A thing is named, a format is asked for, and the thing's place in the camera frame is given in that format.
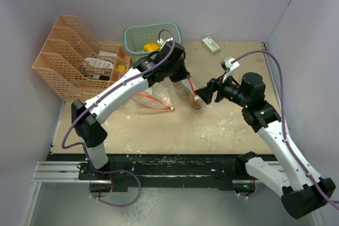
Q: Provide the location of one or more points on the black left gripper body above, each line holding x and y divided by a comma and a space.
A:
178, 72

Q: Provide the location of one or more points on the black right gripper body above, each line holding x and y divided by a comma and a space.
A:
224, 90

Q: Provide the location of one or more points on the clear zip bag red seal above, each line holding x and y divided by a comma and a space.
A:
156, 97

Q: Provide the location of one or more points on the yellow fake bell pepper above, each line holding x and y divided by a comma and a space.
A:
149, 47

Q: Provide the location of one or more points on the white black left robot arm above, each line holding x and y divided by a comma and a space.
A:
88, 117

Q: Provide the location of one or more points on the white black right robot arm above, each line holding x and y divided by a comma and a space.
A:
300, 187

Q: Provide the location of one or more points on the small white green box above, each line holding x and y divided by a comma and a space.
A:
210, 45

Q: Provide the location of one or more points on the light blue plastic basket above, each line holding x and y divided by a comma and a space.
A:
135, 37

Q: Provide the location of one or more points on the small yellow item in organizer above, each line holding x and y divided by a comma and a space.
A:
121, 67

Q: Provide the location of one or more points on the orange mesh file organizer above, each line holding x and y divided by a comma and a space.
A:
61, 62

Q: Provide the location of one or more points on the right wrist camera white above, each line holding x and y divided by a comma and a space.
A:
229, 65

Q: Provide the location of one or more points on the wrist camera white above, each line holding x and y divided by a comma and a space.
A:
161, 42
229, 65

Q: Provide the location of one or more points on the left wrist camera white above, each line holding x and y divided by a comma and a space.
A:
161, 42

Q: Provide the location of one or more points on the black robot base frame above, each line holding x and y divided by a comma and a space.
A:
164, 171

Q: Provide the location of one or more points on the aluminium rail frame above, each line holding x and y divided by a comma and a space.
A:
48, 172

